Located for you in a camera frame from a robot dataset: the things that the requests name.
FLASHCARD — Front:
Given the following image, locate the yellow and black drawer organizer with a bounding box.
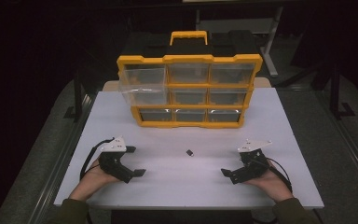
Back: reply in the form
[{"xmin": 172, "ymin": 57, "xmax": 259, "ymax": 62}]
[{"xmin": 117, "ymin": 30, "xmax": 264, "ymax": 130}]

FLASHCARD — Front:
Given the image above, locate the grid of small clear drawers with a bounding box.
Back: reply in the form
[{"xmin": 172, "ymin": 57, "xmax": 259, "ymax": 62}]
[{"xmin": 138, "ymin": 63, "xmax": 256, "ymax": 123}]

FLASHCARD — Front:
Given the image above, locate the black metal stand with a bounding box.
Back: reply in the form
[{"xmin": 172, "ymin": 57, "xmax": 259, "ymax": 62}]
[
  {"xmin": 62, "ymin": 72, "xmax": 86, "ymax": 123},
  {"xmin": 328, "ymin": 61, "xmax": 356, "ymax": 121}
]

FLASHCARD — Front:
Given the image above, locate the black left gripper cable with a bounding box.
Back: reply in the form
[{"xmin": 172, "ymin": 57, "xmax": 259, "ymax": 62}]
[{"xmin": 79, "ymin": 137, "xmax": 116, "ymax": 181}]

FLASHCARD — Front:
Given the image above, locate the person's right hand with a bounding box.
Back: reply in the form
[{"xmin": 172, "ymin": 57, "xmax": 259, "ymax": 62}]
[{"xmin": 243, "ymin": 167, "xmax": 295, "ymax": 204}]

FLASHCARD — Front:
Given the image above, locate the person's left hand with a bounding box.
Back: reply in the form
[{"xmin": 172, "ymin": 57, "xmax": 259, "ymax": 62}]
[{"xmin": 68, "ymin": 158, "xmax": 121, "ymax": 202}]

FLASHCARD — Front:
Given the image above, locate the large clear plastic drawer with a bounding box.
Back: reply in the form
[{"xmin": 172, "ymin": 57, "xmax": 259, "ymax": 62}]
[{"xmin": 118, "ymin": 66, "xmax": 170, "ymax": 106}]

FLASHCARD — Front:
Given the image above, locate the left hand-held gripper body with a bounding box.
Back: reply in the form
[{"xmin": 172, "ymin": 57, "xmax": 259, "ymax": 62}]
[{"xmin": 98, "ymin": 134, "xmax": 135, "ymax": 184}]

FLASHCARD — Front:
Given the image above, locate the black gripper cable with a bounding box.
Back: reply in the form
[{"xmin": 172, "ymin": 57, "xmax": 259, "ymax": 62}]
[
  {"xmin": 266, "ymin": 157, "xmax": 294, "ymax": 193},
  {"xmin": 79, "ymin": 137, "xmax": 116, "ymax": 181}
]

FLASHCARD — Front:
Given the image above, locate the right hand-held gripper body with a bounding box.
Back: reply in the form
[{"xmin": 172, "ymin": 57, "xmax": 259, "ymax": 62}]
[{"xmin": 229, "ymin": 138, "xmax": 273, "ymax": 186}]

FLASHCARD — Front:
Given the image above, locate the aluminium floor rail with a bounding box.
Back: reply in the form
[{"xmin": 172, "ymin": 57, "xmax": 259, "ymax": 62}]
[
  {"xmin": 27, "ymin": 92, "xmax": 98, "ymax": 224},
  {"xmin": 316, "ymin": 90, "xmax": 358, "ymax": 200}
]

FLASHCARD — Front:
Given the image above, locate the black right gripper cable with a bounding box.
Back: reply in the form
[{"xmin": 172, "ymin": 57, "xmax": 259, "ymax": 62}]
[{"xmin": 266, "ymin": 157, "xmax": 294, "ymax": 193}]

